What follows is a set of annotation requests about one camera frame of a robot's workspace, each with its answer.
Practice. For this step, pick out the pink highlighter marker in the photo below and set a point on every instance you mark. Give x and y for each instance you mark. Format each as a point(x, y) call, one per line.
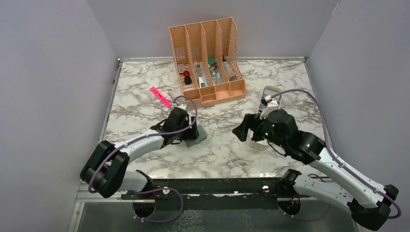
point(161, 97)

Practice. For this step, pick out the black round stamp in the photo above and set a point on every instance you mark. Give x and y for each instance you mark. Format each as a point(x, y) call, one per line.
point(187, 80)

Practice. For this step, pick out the green card holder wallet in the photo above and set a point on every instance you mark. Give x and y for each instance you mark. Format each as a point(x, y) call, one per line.
point(202, 135)

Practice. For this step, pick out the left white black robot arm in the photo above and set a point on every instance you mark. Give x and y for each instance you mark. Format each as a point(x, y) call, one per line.
point(106, 172)

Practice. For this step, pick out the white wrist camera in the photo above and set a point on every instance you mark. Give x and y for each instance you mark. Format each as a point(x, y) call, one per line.
point(267, 105)
point(183, 107)

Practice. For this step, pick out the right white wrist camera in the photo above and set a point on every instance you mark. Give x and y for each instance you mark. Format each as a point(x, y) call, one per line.
point(267, 105)

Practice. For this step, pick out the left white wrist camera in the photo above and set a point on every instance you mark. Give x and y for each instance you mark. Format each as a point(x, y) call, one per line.
point(183, 107)

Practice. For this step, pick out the black metal base rail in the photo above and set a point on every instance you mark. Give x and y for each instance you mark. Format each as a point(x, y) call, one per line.
point(166, 194)

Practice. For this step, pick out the orange plastic desk organizer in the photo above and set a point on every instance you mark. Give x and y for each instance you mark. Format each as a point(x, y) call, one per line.
point(192, 45)

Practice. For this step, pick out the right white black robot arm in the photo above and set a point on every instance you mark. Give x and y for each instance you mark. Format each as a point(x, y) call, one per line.
point(367, 201)

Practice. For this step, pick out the grey red stapler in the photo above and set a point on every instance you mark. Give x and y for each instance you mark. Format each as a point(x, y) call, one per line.
point(229, 70)

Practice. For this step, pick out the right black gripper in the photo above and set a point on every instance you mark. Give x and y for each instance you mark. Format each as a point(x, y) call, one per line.
point(251, 121)

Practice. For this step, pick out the green eraser block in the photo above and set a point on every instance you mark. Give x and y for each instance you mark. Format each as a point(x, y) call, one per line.
point(211, 61)

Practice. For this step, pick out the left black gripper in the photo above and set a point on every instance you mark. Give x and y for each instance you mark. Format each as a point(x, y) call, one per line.
point(192, 134)

